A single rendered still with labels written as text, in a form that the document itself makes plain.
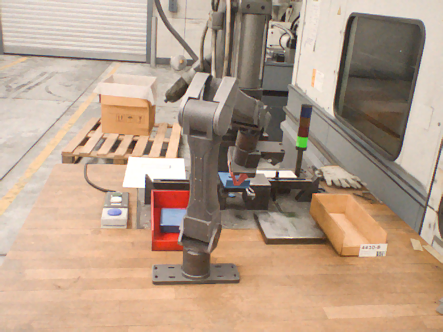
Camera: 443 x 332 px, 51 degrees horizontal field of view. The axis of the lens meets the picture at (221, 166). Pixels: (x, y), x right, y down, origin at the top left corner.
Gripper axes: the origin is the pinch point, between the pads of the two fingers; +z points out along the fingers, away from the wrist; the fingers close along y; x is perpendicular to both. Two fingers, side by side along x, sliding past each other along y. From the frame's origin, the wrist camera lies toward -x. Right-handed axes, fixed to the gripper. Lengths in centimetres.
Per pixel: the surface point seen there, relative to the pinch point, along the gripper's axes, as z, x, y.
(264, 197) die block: 8.7, -10.5, 2.1
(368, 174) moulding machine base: 29, -64, 35
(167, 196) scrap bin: 9.6, 19.2, 2.5
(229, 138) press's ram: -8.1, 2.5, 9.6
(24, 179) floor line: 195, 117, 185
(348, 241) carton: 3.4, -29.8, -18.1
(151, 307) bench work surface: -5.6, 24.5, -42.1
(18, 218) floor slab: 167, 106, 122
